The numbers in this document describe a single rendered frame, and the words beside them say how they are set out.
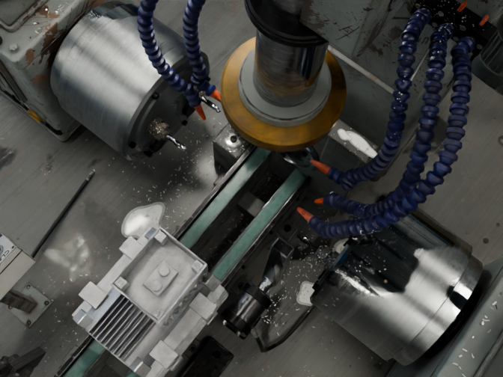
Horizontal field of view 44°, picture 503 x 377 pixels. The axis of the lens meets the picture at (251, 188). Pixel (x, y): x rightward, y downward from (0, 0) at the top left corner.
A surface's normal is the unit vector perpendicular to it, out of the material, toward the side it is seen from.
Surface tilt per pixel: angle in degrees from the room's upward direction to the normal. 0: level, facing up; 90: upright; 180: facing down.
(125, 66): 10
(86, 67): 32
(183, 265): 0
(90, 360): 0
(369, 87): 90
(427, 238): 24
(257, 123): 0
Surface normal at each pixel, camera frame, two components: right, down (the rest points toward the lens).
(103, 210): 0.04, -0.31
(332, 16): -0.62, 0.74
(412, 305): -0.22, 0.02
